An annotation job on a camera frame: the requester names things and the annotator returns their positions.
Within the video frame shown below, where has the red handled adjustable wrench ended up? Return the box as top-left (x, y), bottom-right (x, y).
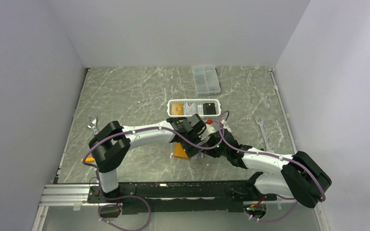
top-left (86, 115), bottom-right (99, 135)

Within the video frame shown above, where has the black card stack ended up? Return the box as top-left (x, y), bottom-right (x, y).
top-left (202, 103), bottom-right (217, 116)

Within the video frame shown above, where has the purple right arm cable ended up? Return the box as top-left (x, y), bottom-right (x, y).
top-left (217, 110), bottom-right (327, 223)

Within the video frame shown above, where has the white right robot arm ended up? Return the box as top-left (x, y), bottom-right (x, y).
top-left (205, 130), bottom-right (332, 208)

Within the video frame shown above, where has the orange handled small tool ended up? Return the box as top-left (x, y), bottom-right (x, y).
top-left (81, 157), bottom-right (95, 163)

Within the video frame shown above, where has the silver open end wrench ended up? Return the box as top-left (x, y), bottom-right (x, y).
top-left (255, 118), bottom-right (273, 153)

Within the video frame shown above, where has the orange leather card holder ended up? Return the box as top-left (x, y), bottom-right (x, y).
top-left (173, 143), bottom-right (189, 160)

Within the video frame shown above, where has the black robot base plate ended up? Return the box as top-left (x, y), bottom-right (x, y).
top-left (87, 180), bottom-right (277, 215)

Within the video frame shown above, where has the aluminium frame rail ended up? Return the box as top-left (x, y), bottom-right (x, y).
top-left (38, 181), bottom-right (322, 208)

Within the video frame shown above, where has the silver VIP card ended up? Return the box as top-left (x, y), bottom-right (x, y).
top-left (184, 102), bottom-right (197, 116)

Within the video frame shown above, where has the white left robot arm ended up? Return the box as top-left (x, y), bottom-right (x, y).
top-left (89, 114), bottom-right (215, 202)

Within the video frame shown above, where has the clear plastic screw box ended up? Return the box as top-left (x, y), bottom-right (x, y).
top-left (192, 65), bottom-right (221, 96)

